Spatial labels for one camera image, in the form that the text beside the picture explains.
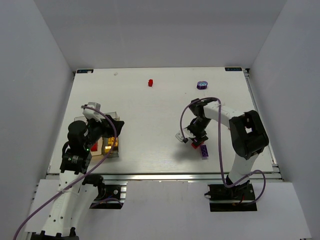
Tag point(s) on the purple round lego piece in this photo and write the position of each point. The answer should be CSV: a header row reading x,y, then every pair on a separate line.
x,y
202,85

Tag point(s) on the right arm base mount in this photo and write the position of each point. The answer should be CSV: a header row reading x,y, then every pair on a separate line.
x,y
236,199

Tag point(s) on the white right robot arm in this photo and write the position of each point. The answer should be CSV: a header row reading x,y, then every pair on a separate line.
x,y
247,133

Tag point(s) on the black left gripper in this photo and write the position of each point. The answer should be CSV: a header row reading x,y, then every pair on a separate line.
x,y
110,127

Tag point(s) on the small red lego piece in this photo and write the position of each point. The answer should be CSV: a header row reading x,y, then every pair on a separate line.
x,y
150,82

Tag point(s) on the aluminium table front rail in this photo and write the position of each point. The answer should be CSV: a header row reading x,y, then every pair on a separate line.
x,y
170,177

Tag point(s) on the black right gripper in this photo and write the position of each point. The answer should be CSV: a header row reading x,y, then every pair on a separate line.
x,y
199,137

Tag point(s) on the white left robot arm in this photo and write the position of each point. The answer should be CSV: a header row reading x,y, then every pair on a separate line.
x,y
78,187

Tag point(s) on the purple lego brick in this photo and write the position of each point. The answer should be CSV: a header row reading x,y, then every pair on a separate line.
x,y
204,151

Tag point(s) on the amber clear container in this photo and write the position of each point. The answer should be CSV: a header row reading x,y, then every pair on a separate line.
x,y
97,156

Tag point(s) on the clear smoky long container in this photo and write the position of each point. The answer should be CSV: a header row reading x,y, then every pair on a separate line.
x,y
87,114

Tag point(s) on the yellow two-by-three lego brick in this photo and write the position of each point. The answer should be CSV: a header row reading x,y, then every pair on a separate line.
x,y
112,141

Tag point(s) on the right blue table label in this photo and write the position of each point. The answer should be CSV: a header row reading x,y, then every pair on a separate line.
x,y
233,69

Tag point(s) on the red two-by-two lego brick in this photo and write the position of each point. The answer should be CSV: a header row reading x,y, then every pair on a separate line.
x,y
195,146

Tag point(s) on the blue table label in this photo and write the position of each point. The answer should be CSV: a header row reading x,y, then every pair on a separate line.
x,y
84,71
233,69

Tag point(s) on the left blue table label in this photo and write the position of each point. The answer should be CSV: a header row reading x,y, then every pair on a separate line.
x,y
84,71

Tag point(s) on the dark grey clear container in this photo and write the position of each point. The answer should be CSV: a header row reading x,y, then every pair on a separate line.
x,y
115,150

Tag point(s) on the red sloped lego brick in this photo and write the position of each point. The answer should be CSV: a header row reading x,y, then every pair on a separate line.
x,y
94,148

